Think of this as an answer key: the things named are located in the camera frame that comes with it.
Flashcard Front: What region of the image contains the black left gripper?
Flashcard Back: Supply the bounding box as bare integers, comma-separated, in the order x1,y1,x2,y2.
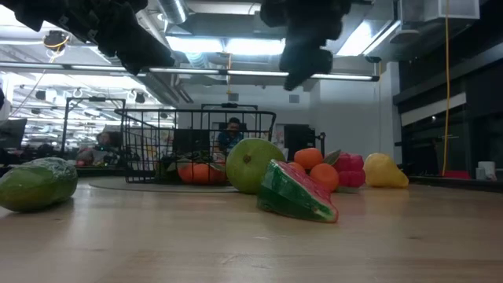
0,0,176,76

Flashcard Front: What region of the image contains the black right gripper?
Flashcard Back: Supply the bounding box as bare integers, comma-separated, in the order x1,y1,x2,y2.
259,0,353,92

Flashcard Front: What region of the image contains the pink bell pepper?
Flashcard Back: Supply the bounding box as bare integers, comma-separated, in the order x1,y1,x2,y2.
332,153,367,189

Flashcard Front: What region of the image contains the green apple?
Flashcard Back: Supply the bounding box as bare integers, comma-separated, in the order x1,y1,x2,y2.
225,138,287,195

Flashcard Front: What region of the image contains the watermelon slice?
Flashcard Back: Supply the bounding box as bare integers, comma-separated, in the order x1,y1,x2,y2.
256,159,340,224

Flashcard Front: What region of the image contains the yellow pear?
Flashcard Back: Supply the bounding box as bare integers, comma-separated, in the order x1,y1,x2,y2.
363,153,410,189

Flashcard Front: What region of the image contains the green mango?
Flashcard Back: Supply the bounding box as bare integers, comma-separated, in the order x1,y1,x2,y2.
0,156,79,213

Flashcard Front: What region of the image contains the long ceiling light bar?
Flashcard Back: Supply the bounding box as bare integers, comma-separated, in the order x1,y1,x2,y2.
0,61,380,83

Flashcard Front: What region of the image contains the black stand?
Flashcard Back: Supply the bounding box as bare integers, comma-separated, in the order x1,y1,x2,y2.
314,132,327,158

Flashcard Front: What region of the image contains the person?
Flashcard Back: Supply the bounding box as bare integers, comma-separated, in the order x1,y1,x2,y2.
214,116,247,158
77,131,123,167

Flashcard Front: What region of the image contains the dark computer monitor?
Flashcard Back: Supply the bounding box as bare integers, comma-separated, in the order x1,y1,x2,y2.
0,117,28,151

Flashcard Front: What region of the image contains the silver ventilation duct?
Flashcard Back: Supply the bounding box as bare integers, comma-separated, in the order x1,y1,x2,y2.
159,0,189,24

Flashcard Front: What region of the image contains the black ceiling cable reel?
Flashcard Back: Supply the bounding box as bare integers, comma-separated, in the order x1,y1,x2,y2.
42,30,71,50

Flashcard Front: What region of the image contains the black wire basket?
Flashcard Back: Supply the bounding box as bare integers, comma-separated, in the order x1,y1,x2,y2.
114,102,277,186

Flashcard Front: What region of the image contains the black metal frame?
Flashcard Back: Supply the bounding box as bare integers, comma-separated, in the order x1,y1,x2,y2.
61,96,127,158

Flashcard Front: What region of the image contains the yellow hanging cable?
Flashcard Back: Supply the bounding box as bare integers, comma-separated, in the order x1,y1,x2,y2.
441,0,451,177

